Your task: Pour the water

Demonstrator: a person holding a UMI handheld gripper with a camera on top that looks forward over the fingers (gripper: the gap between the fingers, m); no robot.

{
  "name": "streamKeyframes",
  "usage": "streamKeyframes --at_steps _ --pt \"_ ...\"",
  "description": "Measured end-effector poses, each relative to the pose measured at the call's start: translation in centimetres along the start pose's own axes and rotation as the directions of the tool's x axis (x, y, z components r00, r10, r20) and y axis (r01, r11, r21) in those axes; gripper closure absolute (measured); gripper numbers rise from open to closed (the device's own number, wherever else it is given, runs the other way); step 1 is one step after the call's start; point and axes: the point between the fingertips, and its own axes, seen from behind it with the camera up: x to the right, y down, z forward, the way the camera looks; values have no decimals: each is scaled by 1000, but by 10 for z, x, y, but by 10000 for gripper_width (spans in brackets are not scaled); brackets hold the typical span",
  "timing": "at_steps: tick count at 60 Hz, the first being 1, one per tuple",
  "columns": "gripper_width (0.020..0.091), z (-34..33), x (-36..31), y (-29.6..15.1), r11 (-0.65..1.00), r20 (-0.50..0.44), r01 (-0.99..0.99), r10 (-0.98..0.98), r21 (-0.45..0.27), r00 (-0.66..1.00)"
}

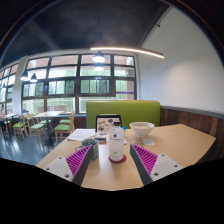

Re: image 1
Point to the white ceramic bowl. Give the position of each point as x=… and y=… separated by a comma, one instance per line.
x=142, y=129

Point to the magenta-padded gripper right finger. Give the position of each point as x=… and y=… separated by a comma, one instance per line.
x=162, y=165

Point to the small blue-capped item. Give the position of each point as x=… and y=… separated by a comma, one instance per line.
x=124, y=130

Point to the group of green-seated wooden chairs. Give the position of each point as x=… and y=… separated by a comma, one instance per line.
x=36, y=126

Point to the dark-framed window wall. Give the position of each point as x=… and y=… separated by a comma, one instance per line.
x=63, y=87

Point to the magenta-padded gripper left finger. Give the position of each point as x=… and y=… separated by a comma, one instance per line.
x=58, y=166

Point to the black-framed tablet with stickers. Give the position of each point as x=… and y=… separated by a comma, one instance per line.
x=105, y=123

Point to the white paper sheets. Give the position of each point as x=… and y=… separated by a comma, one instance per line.
x=81, y=134

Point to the wooden dining table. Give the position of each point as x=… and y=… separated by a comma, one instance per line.
x=49, y=114

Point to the clear plastic drink bottle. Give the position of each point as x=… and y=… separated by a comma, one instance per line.
x=116, y=143

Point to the person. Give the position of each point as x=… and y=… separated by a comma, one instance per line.
x=2, y=115

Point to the long curved linear ceiling light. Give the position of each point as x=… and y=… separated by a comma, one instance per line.
x=133, y=50

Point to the small paper slip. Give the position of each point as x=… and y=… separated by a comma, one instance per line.
x=148, y=141

